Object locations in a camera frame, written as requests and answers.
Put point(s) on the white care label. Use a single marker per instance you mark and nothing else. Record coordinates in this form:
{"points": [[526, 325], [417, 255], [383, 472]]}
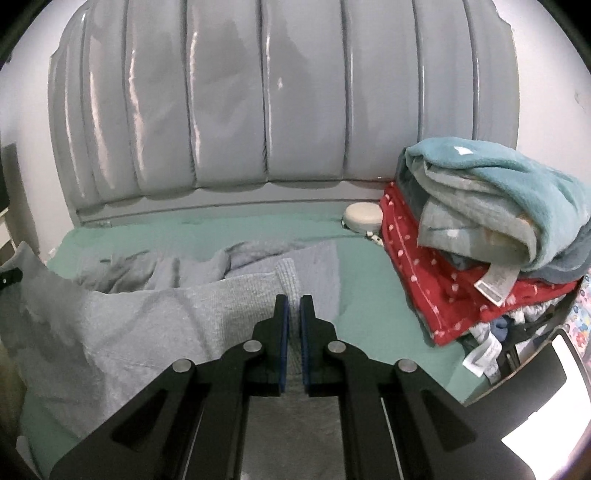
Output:
{"points": [[497, 283]]}

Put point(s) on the black chair back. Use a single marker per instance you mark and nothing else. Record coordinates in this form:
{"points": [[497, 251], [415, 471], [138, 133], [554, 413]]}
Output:
{"points": [[541, 412]]}

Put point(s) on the teal folded blanket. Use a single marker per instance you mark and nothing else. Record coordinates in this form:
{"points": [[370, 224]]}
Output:
{"points": [[479, 201]]}

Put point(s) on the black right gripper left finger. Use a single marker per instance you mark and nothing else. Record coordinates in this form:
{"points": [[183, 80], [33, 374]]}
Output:
{"points": [[190, 421]]}

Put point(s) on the grey padded headboard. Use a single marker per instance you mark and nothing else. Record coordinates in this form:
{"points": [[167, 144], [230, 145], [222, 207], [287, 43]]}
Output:
{"points": [[171, 105]]}

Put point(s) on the grey hooded sweatshirt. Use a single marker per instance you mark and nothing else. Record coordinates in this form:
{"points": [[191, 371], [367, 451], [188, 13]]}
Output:
{"points": [[85, 347]]}

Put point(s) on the round beige device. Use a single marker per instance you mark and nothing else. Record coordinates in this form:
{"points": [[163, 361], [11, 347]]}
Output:
{"points": [[363, 218]]}

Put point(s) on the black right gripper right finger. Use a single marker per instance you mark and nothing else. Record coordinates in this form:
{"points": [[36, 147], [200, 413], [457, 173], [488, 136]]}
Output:
{"points": [[397, 421]]}

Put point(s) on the red polka dot garment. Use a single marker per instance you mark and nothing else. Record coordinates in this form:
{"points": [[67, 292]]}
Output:
{"points": [[446, 297]]}

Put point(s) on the mint green bed sheet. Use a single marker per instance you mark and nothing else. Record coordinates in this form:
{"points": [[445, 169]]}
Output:
{"points": [[374, 312]]}

